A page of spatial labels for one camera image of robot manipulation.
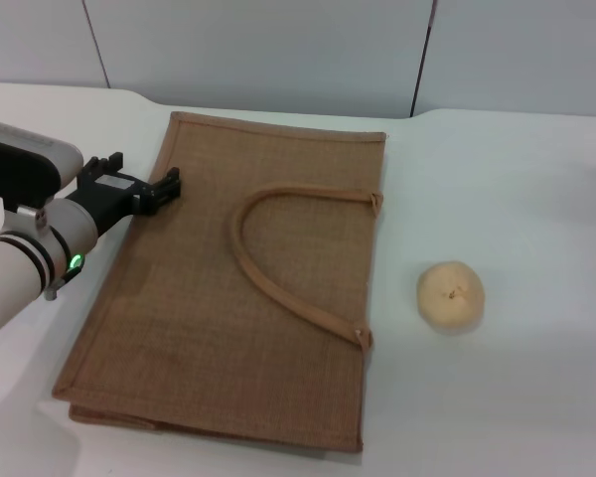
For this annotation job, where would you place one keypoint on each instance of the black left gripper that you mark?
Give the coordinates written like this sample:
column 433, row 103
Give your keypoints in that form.
column 106, row 199

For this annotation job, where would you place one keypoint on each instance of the brown woven handbag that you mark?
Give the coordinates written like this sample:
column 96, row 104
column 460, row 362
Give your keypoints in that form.
column 203, row 308

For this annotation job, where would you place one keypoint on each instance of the round egg yolk pastry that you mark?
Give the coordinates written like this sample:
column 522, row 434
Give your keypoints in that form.
column 451, row 298

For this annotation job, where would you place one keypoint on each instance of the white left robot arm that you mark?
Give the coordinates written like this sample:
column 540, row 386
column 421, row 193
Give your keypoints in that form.
column 10, row 278

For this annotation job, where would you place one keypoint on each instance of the silver black wrist camera box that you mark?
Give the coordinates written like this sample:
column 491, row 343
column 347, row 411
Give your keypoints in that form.
column 20, row 159

